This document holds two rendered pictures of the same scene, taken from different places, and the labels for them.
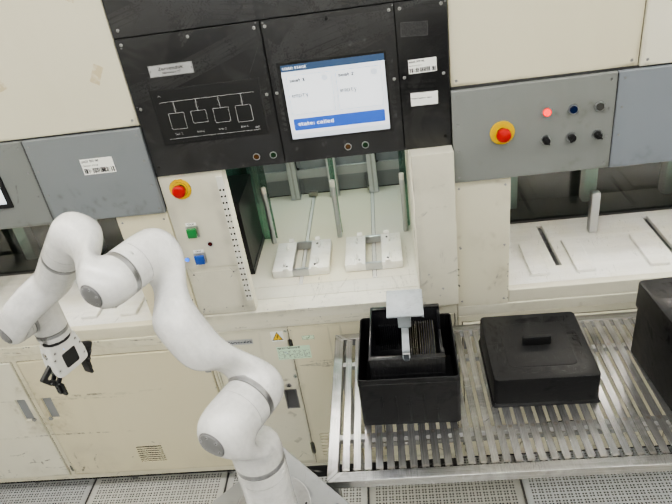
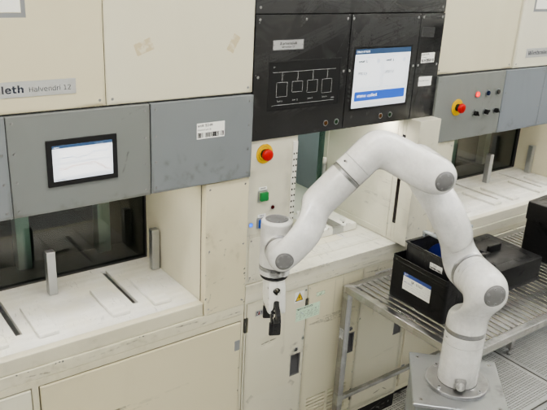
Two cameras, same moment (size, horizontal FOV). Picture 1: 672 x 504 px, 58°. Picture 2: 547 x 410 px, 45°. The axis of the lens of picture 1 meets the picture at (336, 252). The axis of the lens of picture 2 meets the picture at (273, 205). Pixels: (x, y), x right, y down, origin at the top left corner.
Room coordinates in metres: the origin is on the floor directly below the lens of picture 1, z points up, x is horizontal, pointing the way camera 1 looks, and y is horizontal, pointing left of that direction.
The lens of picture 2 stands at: (0.14, 1.90, 1.98)
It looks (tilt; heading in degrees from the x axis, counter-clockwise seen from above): 21 degrees down; 316
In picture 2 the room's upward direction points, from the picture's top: 3 degrees clockwise
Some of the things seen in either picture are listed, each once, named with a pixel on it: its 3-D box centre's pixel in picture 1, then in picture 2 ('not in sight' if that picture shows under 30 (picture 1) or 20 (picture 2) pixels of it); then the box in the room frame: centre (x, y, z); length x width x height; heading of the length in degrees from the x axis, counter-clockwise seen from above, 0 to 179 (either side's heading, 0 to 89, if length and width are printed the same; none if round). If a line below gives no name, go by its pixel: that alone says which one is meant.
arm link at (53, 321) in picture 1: (39, 308); (276, 242); (1.30, 0.77, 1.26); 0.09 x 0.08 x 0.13; 148
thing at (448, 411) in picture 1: (408, 367); (441, 279); (1.32, -0.16, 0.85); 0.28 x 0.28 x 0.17; 82
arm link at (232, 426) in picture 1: (241, 434); (476, 300); (0.96, 0.27, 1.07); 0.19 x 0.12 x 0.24; 148
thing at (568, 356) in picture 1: (535, 352); (492, 259); (1.32, -0.54, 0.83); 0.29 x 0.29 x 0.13; 82
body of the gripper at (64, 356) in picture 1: (61, 350); (273, 289); (1.30, 0.76, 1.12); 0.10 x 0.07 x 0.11; 148
